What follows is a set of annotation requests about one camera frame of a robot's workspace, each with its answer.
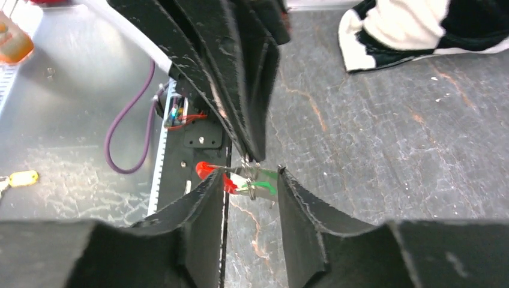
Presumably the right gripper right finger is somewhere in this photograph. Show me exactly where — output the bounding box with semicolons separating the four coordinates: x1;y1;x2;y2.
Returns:
277;168;508;287

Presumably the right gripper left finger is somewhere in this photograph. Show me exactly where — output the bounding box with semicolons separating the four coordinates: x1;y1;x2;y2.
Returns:
1;170;224;287

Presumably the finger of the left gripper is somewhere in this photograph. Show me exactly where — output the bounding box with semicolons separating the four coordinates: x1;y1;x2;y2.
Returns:
170;0;292;163
108;1;255;158

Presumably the metal key holder red handle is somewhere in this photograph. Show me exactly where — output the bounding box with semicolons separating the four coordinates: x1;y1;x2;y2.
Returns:
195;161;279;202

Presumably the key with green tag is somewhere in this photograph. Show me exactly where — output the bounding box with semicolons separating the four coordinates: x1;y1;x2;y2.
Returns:
237;167;278;200

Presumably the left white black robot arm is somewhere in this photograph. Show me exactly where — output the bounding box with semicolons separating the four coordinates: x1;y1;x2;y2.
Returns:
85;0;291;162

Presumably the black white checkered cloth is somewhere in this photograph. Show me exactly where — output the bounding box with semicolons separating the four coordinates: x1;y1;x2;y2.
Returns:
338;1;508;73

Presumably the orange juice bottle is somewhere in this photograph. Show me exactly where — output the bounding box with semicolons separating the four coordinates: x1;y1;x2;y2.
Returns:
1;11;34;65

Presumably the key with yellow tag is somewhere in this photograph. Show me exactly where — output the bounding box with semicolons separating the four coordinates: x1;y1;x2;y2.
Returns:
1;170;39;197

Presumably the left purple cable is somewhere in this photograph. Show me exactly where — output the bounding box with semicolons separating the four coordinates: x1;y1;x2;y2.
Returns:
104;59;170;176

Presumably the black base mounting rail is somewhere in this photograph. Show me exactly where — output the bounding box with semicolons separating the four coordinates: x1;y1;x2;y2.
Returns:
147;79;231;215

